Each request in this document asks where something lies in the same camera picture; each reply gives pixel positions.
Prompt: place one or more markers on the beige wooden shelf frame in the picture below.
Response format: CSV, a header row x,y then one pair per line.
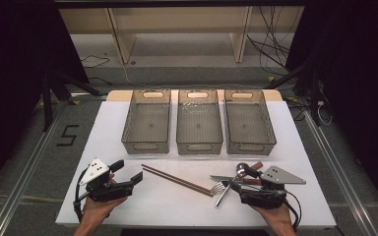
x,y
124,42

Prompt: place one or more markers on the person's left hand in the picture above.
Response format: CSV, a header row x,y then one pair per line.
x,y
98,208

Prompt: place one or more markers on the black curtain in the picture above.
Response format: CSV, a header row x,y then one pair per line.
x,y
357,65
13,65

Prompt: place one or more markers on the person's right hand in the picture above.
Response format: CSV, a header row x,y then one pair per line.
x,y
275,214

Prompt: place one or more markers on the black metal stand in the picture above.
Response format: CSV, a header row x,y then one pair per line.
x,y
47,105
313,95

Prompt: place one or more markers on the metal floor rail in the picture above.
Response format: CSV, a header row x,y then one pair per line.
x,y
341,183
23,183

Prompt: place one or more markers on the smoky clear plastic bin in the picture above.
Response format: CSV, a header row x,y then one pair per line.
x,y
147,123
199,124
249,124

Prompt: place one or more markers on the brown wooden chopstick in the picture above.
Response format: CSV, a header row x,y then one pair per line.
x,y
177,178
177,183

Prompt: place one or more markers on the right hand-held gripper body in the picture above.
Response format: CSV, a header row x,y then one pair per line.
x,y
264,196

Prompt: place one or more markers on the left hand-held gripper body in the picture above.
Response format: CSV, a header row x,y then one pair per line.
x,y
106,191

